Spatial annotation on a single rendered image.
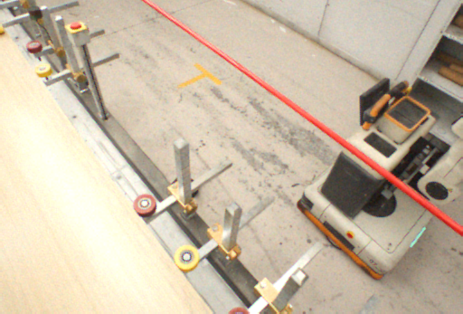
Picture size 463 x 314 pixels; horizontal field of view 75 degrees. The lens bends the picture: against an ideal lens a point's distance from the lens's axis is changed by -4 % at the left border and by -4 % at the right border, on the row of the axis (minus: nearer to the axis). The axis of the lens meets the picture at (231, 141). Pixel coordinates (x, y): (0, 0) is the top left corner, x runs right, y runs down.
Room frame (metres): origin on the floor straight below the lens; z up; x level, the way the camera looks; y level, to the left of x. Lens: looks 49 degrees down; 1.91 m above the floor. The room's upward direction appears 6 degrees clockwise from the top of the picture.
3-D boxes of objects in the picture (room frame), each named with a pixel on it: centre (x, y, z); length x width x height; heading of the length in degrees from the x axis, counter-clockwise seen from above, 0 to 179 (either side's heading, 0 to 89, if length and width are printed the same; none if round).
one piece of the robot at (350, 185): (1.14, -0.86, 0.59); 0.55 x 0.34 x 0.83; 135
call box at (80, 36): (1.13, 0.69, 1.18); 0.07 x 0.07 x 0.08; 46
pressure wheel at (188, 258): (0.36, 0.11, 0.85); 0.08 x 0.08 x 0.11
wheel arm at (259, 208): (0.51, -0.03, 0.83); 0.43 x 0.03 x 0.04; 136
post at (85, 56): (1.13, 0.69, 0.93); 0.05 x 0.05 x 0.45; 46
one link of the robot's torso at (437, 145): (1.00, -1.08, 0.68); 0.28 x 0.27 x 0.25; 135
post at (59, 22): (1.31, 0.88, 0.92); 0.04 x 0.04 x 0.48; 46
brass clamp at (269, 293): (0.28, -0.19, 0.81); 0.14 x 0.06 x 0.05; 46
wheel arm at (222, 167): (0.68, 0.15, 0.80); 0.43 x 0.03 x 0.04; 136
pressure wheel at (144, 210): (0.54, 0.29, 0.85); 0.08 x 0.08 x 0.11
